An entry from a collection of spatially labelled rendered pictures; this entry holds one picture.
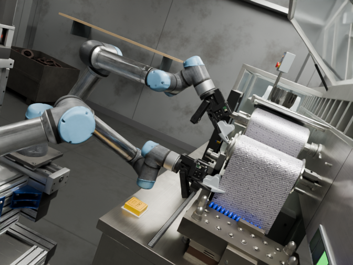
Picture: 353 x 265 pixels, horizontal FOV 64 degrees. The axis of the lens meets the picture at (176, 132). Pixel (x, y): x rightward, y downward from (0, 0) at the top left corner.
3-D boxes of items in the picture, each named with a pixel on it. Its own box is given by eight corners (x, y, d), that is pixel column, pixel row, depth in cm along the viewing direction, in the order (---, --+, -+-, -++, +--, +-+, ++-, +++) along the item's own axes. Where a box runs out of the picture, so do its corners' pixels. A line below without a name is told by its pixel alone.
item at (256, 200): (209, 203, 112) (228, 162, 107) (267, 233, 106) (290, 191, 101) (209, 204, 111) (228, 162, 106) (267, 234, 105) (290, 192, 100)
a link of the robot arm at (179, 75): (153, 80, 115) (175, 67, 110) (166, 82, 125) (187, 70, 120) (161, 98, 114) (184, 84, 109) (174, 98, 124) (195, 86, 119)
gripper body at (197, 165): (207, 169, 106) (178, 154, 109) (198, 189, 108) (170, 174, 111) (211, 164, 113) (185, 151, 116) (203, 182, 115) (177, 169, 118)
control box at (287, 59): (272, 69, 156) (281, 51, 154) (284, 73, 156) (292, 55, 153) (275, 69, 150) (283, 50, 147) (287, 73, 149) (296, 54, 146)
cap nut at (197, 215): (193, 213, 98) (197, 202, 97) (202, 218, 97) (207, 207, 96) (189, 217, 95) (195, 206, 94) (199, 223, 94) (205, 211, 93)
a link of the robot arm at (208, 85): (191, 88, 112) (197, 88, 119) (197, 98, 112) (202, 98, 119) (208, 79, 109) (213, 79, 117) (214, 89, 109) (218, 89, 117)
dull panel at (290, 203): (277, 151, 316) (287, 132, 310) (280, 153, 316) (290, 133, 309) (273, 268, 108) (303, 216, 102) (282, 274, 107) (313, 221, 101)
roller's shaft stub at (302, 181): (293, 180, 108) (299, 170, 107) (312, 189, 106) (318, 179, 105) (294, 184, 104) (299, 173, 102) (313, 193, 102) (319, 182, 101)
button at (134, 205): (132, 201, 116) (133, 196, 115) (146, 210, 114) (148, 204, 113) (123, 207, 109) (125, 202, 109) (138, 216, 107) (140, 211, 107)
